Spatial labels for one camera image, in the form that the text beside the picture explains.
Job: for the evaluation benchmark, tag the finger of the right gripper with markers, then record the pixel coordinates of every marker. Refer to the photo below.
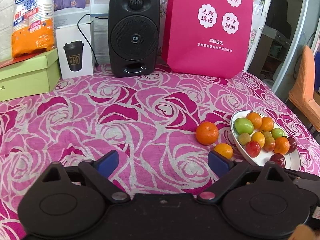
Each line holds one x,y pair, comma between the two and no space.
300,176

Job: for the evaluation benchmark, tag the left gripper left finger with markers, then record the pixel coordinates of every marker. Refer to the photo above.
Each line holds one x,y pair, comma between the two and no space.
97,174

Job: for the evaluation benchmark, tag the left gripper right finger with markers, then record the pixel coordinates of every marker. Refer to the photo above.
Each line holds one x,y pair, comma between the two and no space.
229,175

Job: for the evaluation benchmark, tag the dark red plum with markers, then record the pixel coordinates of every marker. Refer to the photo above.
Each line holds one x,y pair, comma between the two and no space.
292,143
278,159

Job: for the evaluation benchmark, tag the tan longan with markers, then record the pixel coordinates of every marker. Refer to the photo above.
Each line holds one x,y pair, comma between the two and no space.
267,134
244,138

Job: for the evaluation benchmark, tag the small yellow orange fruit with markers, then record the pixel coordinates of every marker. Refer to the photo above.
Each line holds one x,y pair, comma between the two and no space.
259,138

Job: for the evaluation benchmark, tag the large green fruit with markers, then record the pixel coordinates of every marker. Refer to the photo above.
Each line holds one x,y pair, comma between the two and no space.
243,125

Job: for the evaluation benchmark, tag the large orange front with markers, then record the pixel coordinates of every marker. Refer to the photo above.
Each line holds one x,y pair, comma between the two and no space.
255,119

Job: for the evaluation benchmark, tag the mandarin orange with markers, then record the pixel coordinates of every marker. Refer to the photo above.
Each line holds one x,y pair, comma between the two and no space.
282,145
207,133

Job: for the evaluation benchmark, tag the red yellow cherry tomato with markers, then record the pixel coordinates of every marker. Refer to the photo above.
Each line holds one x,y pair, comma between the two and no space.
269,144

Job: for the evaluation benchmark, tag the white porcelain plate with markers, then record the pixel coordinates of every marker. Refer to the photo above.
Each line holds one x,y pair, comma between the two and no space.
293,161

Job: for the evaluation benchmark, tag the small yellow kumquat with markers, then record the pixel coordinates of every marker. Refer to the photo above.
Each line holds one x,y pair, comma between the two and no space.
224,150

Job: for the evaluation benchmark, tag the pink rose tablecloth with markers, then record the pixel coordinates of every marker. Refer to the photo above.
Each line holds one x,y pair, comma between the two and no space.
149,120

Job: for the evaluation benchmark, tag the orange covered chair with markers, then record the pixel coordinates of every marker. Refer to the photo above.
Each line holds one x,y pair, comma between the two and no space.
302,93

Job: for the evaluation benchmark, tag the white coffee cup box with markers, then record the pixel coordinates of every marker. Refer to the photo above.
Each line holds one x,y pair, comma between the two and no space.
74,47

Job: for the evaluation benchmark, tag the green cardboard box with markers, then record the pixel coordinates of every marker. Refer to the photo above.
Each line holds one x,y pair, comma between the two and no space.
31,77

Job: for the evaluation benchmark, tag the red flat folder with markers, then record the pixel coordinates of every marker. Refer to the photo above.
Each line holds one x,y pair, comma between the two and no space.
19,59

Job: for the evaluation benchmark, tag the pink tote bag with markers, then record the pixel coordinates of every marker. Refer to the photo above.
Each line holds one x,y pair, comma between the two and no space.
207,37

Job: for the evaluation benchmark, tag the orange paper cup package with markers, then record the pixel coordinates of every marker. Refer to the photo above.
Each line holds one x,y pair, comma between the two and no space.
32,27

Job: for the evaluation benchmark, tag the black speaker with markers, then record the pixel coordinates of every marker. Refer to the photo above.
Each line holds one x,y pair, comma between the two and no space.
133,36

